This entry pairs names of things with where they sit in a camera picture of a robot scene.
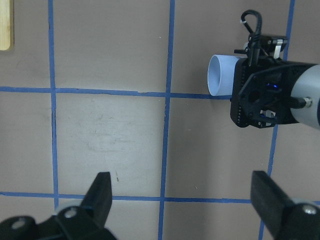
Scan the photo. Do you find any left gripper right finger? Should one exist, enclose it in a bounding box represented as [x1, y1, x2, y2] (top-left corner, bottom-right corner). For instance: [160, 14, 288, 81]
[250, 170, 320, 240]

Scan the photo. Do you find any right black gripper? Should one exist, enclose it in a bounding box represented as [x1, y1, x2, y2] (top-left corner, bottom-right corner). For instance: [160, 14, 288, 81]
[230, 33, 319, 129]

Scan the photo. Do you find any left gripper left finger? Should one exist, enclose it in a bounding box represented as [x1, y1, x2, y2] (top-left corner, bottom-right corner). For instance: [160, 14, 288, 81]
[0, 172, 116, 240]

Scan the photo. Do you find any light blue plastic cup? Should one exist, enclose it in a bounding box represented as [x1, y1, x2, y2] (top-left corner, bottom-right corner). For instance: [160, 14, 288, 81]
[207, 54, 241, 97]

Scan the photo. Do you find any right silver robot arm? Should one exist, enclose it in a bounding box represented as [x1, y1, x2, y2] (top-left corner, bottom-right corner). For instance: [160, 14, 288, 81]
[230, 34, 320, 129]

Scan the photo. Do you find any wooden cup rack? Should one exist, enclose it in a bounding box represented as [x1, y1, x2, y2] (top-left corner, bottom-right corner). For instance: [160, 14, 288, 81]
[0, 0, 14, 51]

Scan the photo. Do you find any black usb cable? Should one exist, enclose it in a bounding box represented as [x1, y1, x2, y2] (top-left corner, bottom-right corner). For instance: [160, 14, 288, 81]
[240, 9, 263, 67]

